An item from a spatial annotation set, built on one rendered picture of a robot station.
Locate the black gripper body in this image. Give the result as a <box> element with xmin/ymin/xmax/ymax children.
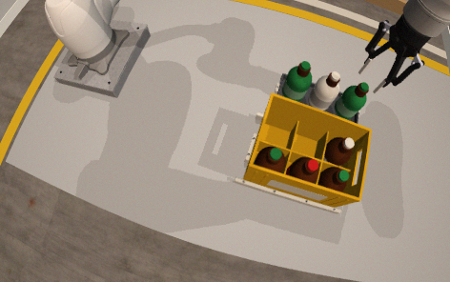
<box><xmin>389</xmin><ymin>15</ymin><xmax>431</xmax><ymax>57</ymax></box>

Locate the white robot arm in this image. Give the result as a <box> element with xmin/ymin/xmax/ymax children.
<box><xmin>45</xmin><ymin>0</ymin><xmax>450</xmax><ymax>80</ymax></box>

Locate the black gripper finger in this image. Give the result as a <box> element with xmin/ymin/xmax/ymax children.
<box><xmin>358</xmin><ymin>20</ymin><xmax>399</xmax><ymax>74</ymax></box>
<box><xmin>373</xmin><ymin>46</ymin><xmax>424</xmax><ymax>93</ymax></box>

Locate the cream-white bottle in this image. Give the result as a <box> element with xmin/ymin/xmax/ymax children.
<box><xmin>308</xmin><ymin>71</ymin><xmax>340</xmax><ymax>111</ymax></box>

